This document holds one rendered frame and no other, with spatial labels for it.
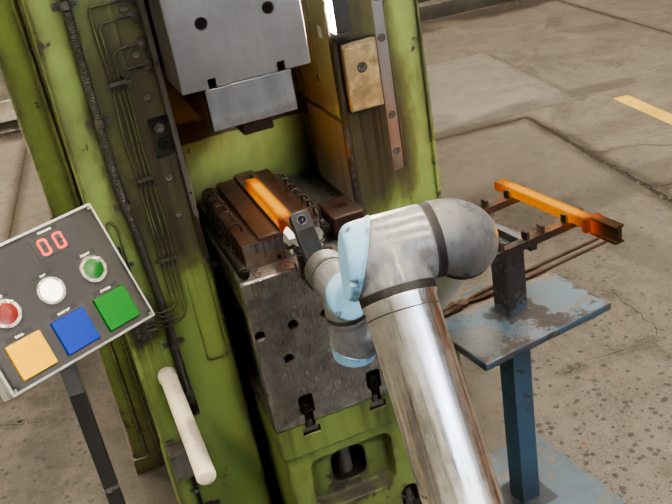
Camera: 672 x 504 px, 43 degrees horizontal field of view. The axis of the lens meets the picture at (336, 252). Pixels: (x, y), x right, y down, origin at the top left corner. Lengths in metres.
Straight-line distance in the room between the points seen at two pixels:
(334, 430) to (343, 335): 0.59
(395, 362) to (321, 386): 1.01
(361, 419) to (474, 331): 0.40
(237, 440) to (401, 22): 1.22
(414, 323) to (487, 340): 0.93
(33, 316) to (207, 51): 0.66
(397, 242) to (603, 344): 2.11
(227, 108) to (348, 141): 0.40
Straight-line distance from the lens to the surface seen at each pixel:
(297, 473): 2.35
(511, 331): 2.15
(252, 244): 2.03
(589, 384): 3.06
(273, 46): 1.92
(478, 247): 1.27
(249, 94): 1.92
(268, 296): 2.03
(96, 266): 1.85
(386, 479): 2.51
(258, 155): 2.48
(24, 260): 1.82
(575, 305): 2.24
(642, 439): 2.85
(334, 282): 1.70
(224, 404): 2.39
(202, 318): 2.24
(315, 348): 2.14
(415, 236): 1.22
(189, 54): 1.87
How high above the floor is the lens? 1.84
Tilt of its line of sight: 27 degrees down
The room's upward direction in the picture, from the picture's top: 10 degrees counter-clockwise
